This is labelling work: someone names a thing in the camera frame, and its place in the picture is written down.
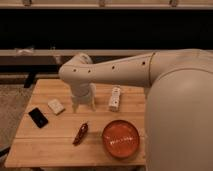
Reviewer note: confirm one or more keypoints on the orange round plate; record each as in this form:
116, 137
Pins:
120, 139

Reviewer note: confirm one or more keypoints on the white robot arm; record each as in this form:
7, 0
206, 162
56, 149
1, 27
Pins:
179, 104

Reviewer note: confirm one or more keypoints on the dark red chili pepper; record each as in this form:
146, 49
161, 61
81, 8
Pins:
81, 133

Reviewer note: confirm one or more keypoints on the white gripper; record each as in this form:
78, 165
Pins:
83, 93

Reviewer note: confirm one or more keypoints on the white rectangular box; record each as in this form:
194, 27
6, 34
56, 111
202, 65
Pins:
56, 106

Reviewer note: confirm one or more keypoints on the metal rail frame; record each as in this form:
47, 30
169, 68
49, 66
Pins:
48, 57

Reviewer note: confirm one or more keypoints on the black smartphone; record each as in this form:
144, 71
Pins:
38, 117

